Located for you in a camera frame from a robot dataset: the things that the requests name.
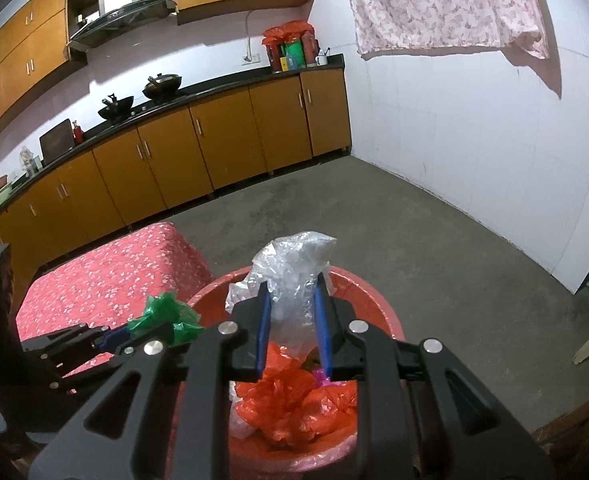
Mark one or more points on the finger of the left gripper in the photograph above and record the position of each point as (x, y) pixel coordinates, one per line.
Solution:
(117, 340)

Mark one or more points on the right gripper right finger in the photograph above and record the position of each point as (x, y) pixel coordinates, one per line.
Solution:
(421, 413)

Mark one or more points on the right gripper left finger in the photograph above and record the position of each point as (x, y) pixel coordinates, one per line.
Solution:
(165, 412)

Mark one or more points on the green plastic bag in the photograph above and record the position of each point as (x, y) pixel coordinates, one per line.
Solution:
(182, 322)

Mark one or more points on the orange plastic bag front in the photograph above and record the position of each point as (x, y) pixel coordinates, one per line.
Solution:
(286, 411)

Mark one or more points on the clear plastic bag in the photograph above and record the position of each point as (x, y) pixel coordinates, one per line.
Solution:
(290, 267)

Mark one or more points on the magenta plastic bag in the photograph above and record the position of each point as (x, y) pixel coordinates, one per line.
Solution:
(320, 378)

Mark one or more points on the lower kitchen cabinets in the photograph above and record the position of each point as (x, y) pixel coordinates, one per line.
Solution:
(216, 135)

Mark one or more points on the red floral tablecloth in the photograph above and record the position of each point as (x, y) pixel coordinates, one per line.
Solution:
(109, 285)

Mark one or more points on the red plastic basket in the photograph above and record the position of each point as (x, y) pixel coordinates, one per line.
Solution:
(250, 458)

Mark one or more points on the clear jar on counter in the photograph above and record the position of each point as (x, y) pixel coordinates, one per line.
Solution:
(30, 162)

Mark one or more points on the dark cutting board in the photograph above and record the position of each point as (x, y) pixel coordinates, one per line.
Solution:
(57, 141)

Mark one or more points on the black wok left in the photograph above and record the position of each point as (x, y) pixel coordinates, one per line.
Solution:
(116, 110)

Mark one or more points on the black wok with lid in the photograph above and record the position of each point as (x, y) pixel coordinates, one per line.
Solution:
(162, 88)

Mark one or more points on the range hood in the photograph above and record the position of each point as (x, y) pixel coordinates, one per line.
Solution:
(120, 21)

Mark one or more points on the red bag with groceries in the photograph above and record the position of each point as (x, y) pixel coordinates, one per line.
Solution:
(291, 46)

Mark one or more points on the white mug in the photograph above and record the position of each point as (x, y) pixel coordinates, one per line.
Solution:
(322, 57)

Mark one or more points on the pink floral hanging cloth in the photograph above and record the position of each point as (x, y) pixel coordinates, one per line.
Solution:
(449, 26)

